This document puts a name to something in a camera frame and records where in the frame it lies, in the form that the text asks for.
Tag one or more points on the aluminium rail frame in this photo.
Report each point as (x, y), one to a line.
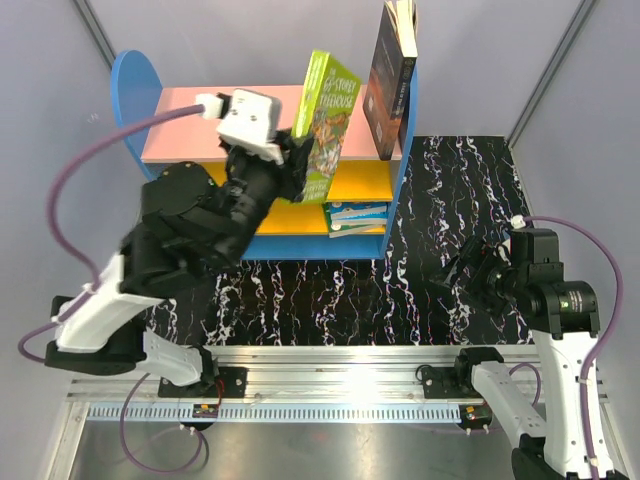
(358, 375)

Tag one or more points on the green 65-storey treehouse book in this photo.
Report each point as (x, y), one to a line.
(328, 98)

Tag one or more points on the blue 130-storey treehouse book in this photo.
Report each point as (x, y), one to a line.
(344, 210)

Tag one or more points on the slotted white cable duct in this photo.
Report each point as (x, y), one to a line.
(281, 413)

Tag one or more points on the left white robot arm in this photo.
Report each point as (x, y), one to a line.
(189, 228)

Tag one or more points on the green coin book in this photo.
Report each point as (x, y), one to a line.
(349, 231)

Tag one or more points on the right small circuit board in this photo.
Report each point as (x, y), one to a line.
(481, 414)

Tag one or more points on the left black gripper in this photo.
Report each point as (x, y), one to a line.
(290, 171)

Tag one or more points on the black marble pattern mat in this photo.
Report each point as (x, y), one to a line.
(314, 290)

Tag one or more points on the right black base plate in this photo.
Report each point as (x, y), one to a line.
(443, 383)

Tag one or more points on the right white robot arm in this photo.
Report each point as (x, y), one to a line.
(567, 441)

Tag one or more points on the colourful wooden bookshelf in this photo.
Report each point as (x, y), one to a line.
(291, 231)

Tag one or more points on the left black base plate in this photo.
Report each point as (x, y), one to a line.
(233, 381)

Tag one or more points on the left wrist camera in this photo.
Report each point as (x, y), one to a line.
(247, 119)

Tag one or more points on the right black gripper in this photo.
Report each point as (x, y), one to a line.
(479, 255)

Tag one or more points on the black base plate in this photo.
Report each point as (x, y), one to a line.
(443, 383)
(233, 381)

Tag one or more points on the blue 26-storey treehouse book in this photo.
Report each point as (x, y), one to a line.
(357, 221)

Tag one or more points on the small circuit board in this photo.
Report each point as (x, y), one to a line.
(481, 414)
(205, 411)

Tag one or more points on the left small circuit board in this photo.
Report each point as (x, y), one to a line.
(205, 411)

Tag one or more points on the dark tale of two cities book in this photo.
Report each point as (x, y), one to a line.
(393, 63)

